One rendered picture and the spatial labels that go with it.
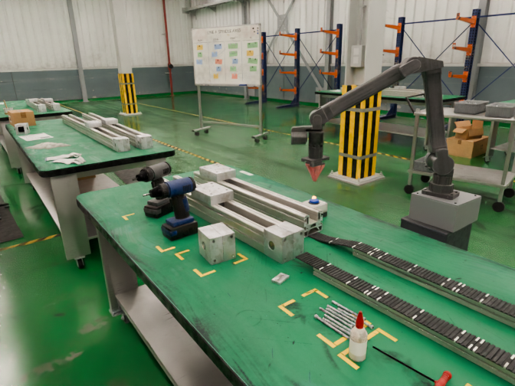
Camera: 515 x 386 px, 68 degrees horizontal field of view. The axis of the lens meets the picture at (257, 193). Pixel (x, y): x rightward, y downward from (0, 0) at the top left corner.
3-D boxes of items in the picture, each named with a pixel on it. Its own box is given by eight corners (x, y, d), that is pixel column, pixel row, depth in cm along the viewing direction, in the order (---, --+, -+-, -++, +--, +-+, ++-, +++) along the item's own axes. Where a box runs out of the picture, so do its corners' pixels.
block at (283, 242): (308, 252, 132) (309, 227, 129) (281, 264, 125) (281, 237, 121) (290, 243, 138) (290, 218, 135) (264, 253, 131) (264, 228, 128)
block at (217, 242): (242, 256, 130) (241, 230, 127) (211, 265, 125) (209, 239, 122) (229, 244, 138) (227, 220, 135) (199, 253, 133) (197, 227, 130)
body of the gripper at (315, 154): (300, 162, 153) (300, 144, 151) (317, 158, 159) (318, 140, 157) (312, 165, 149) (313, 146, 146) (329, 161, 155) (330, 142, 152)
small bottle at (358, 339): (348, 349, 88) (351, 305, 84) (365, 351, 87) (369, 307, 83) (348, 361, 84) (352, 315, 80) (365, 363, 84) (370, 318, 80)
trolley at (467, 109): (514, 197, 396) (535, 96, 363) (503, 213, 358) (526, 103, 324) (413, 179, 461) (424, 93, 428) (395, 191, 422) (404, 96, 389)
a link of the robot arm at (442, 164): (446, 49, 132) (436, 50, 142) (405, 58, 134) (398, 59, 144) (455, 173, 144) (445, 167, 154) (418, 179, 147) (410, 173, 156)
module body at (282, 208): (322, 230, 148) (323, 210, 145) (303, 237, 142) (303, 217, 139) (211, 183, 207) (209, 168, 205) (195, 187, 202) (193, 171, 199)
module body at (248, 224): (285, 245, 137) (285, 223, 134) (264, 253, 131) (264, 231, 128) (178, 191, 196) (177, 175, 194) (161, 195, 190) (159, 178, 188)
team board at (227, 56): (191, 136, 750) (182, 27, 686) (208, 132, 789) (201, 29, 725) (255, 144, 671) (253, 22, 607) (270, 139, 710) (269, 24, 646)
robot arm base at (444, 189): (460, 195, 152) (429, 188, 160) (463, 175, 149) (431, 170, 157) (451, 200, 146) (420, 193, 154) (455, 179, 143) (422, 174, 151)
